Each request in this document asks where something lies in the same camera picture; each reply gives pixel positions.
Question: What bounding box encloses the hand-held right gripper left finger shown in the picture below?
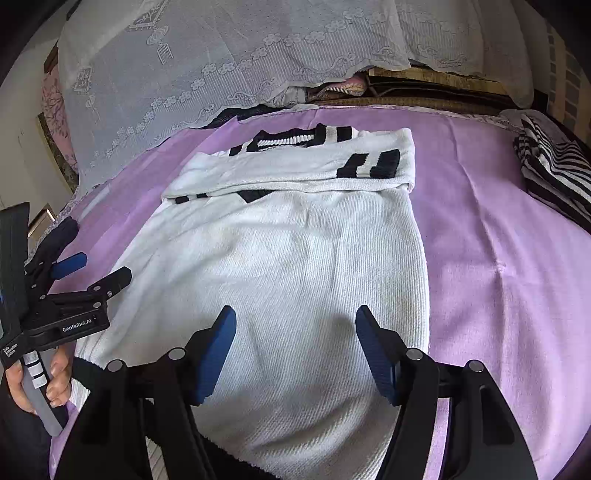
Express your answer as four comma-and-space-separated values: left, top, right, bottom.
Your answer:
54, 305, 237, 480

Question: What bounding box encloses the dark brown patterned blanket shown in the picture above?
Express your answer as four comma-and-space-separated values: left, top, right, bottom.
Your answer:
323, 67, 522, 114

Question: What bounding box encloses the person's left hand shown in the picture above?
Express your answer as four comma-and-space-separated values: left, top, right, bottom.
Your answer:
4, 345, 74, 414

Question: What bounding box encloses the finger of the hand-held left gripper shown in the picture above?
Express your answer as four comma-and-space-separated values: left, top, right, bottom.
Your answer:
34, 267, 133, 319
25, 252, 88, 296

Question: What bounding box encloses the pink folded blanket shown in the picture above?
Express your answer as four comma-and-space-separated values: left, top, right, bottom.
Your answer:
305, 76, 368, 102

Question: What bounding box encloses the black cloth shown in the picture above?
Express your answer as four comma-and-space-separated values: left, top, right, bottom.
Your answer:
205, 104, 278, 130

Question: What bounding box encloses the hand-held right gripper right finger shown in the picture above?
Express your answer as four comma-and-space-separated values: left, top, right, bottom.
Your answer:
355, 305, 539, 480

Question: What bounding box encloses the white sweater with black trim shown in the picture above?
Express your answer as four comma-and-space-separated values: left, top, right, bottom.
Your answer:
69, 122, 432, 480

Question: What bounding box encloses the pink floral cloth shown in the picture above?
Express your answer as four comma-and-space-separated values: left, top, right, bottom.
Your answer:
41, 74, 79, 185

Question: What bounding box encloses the white lace cover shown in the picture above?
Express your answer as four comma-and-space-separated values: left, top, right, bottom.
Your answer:
58, 0, 535, 185

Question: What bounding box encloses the black and white striped garment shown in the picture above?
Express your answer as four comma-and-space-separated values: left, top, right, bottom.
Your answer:
512, 113, 591, 227

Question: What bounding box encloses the beige cabinet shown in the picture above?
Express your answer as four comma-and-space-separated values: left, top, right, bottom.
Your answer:
28, 210, 58, 238

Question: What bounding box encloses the purple bedsheet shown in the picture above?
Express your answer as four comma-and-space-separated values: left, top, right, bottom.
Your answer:
46, 104, 591, 480

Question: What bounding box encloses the person's left forearm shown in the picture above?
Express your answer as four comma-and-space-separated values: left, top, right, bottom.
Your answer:
0, 392, 54, 480

